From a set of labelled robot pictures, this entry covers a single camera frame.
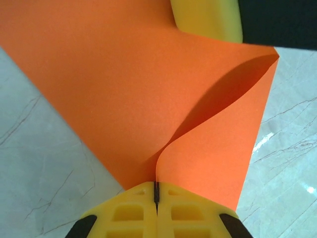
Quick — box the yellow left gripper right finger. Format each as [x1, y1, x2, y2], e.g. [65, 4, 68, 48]
[156, 182, 252, 238]

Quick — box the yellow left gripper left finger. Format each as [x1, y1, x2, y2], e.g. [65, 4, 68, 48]
[69, 182, 159, 238]

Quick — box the orange paper sheet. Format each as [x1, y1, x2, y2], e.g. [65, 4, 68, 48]
[0, 0, 280, 214]

